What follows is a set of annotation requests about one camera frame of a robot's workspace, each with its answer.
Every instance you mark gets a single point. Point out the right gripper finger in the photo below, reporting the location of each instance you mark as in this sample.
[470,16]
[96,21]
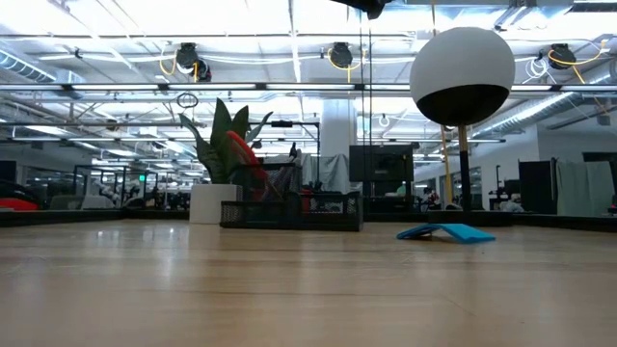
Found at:
[371,7]

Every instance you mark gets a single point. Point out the blue sticky note pad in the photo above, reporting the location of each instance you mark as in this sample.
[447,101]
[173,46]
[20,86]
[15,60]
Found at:
[463,232]

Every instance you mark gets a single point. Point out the black mesh desk organizer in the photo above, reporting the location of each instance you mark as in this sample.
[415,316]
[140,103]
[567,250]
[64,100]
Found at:
[270,217]

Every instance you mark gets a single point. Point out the white globe lamp black stand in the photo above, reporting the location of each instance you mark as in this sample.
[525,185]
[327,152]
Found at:
[462,67]

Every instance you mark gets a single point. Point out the black monitor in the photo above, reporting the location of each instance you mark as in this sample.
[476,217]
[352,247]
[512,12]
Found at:
[381,164]

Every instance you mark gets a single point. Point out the grey cover sheet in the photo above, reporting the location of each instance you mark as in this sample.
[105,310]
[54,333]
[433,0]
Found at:
[332,173]

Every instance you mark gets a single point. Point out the green striped snake plant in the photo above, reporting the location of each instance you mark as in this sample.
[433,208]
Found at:
[217,144]

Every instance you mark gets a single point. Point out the black cabinet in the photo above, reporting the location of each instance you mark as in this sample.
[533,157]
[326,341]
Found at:
[537,188]

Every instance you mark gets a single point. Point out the white plant pot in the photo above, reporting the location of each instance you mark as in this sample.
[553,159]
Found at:
[207,205]

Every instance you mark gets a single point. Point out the pale curtain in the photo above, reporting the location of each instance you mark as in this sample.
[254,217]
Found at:
[585,188]

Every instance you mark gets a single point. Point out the red and black cart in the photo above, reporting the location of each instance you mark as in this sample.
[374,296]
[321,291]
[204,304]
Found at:
[19,205]

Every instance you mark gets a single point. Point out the black background frame stand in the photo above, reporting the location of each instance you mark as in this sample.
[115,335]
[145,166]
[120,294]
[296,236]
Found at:
[282,124]

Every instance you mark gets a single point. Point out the black metal table frame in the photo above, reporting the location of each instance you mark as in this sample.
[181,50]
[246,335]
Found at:
[96,217]

